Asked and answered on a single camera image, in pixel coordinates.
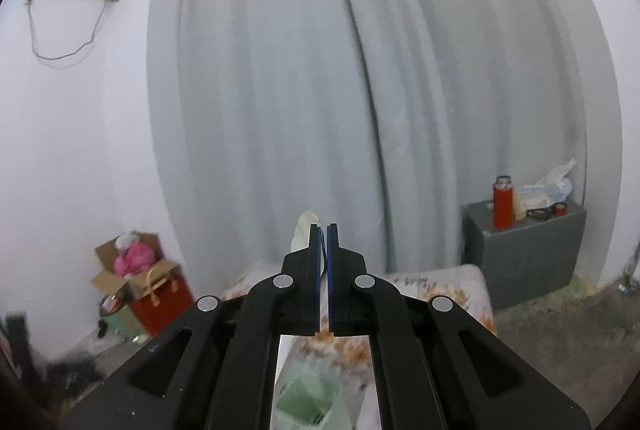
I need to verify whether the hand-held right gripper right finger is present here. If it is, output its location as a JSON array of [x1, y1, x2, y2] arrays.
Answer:
[[327, 224, 586, 430]]

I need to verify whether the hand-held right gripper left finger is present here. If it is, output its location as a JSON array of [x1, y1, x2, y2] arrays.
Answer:
[[65, 224, 323, 430]]

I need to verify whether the cream plastic spoon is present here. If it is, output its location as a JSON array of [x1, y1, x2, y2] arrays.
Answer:
[[290, 210, 321, 253]]

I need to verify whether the green plastic utensil holder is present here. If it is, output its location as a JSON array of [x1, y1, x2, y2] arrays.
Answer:
[[276, 362, 343, 430]]

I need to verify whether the floral plaid bedsheet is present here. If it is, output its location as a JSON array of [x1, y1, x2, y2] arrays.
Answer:
[[220, 260, 496, 430]]

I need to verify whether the red gift bag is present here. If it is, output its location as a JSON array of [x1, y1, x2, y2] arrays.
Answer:
[[131, 262, 196, 337]]

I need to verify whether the pink plastic bag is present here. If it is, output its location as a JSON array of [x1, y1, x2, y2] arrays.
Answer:
[[114, 235, 153, 278]]

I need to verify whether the red thermos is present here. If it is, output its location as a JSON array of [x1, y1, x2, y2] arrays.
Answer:
[[492, 175, 514, 229]]

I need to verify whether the grey curtain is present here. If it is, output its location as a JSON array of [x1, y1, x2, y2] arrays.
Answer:
[[147, 0, 588, 275]]

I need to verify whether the grey cabinet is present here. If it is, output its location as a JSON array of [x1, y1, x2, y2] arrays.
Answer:
[[461, 199, 587, 309]]

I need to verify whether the cardboard box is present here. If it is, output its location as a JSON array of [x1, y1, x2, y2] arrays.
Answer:
[[90, 232, 181, 305]]

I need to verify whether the white plastic bag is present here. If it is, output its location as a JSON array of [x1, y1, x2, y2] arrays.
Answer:
[[517, 159, 577, 211]]

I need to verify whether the black furniture piece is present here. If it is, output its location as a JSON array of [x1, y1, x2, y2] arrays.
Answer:
[[0, 310, 41, 391]]

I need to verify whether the air conditioner cable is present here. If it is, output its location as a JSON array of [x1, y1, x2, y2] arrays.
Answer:
[[27, 0, 110, 71]]

